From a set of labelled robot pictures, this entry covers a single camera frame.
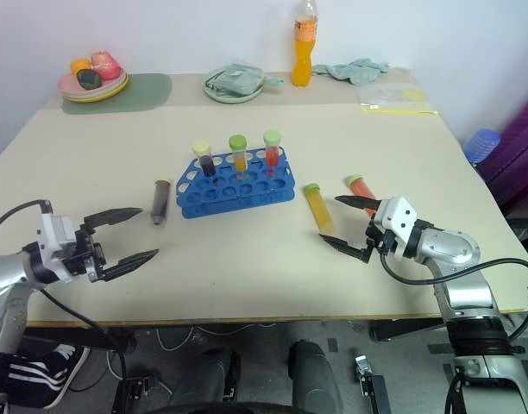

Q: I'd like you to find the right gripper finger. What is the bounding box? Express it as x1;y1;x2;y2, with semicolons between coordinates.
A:
334;194;382;213
317;233;374;265

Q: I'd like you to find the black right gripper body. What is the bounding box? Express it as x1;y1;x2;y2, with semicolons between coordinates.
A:
364;214;399;265

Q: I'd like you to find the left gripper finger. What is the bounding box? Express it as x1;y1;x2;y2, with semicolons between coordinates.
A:
102;248;161;282
80;207;144;230

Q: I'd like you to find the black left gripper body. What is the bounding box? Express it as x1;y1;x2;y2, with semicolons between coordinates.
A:
61;223;108;285

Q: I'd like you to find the green-capped red liquid tube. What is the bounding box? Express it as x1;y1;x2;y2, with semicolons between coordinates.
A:
343;172;378;217
263;129;284;179

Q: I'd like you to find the green-capped yellow liquid tube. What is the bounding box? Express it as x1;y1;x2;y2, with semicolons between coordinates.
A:
228;134;249;174
303;182;336;236

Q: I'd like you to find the dark brown liquid tube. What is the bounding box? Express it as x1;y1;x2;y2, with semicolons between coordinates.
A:
149;178;173;227

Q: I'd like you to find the cream-capped dark liquid tube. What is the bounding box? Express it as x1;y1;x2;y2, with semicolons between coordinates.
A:
191;139;217;179

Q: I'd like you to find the blue test tube rack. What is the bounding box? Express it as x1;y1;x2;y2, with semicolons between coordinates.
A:
173;146;298;221

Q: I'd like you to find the clear plastic bag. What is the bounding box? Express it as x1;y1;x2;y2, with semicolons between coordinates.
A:
359;87;430;112

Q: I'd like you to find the yellow plate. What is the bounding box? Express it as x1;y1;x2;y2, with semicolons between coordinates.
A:
61;77;130;104

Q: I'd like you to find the black white-striped shoe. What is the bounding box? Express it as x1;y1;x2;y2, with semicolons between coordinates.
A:
3;342;93;410

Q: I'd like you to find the green placemat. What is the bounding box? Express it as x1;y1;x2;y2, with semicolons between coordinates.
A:
60;72;174;116

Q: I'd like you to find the crumpled green cloth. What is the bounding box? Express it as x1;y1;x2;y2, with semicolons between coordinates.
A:
311;57;391;86

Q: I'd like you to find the dark rounded shape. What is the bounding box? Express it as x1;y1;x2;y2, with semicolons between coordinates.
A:
286;339;342;413
167;346;242;413

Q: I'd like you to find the blue ribbed plastic container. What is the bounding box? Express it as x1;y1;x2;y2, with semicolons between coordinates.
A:
462;128;503;166

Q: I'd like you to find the pink plate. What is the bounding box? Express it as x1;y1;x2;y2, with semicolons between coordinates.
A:
58;67;128;97

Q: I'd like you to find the dark green toy fruit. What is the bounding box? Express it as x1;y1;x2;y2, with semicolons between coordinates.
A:
75;69;103;91

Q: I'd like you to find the pink toy peach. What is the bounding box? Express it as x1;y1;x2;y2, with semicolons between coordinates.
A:
90;49;120;81

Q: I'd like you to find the orange toy fruit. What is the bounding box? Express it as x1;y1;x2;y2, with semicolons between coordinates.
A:
70;58;93;78

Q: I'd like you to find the orange soda bottle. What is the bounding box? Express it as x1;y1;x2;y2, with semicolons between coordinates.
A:
290;0;322;88

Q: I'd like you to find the light green plate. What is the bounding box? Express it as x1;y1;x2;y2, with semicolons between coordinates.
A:
201;68;264;105

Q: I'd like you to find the purple object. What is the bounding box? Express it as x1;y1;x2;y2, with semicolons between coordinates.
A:
481;95;528;219

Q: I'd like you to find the folded green cloth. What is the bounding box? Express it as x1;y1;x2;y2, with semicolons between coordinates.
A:
204;62;286;97

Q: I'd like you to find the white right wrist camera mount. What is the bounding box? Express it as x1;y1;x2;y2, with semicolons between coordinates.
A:
372;196;420;260

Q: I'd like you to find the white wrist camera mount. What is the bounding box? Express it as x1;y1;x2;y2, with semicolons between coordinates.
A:
372;196;420;260
36;210;83;285

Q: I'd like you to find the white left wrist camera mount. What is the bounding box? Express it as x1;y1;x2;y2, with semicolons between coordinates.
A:
36;210;83;285

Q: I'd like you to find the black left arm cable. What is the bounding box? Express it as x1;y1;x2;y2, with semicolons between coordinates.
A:
38;285;128;414

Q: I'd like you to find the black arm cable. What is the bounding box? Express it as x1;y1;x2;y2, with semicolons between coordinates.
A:
38;285;128;414
379;248;528;344

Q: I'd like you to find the white cable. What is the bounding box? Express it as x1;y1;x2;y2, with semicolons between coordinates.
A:
154;324;197;354

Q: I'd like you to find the black left wrist camera cable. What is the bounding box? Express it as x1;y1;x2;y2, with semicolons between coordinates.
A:
0;198;54;242

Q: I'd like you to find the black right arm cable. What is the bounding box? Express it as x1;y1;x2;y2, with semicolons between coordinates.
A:
379;248;528;344

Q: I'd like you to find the metal clamp bracket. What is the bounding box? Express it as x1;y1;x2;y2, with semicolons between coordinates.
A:
353;354;387;413
111;373;158;414

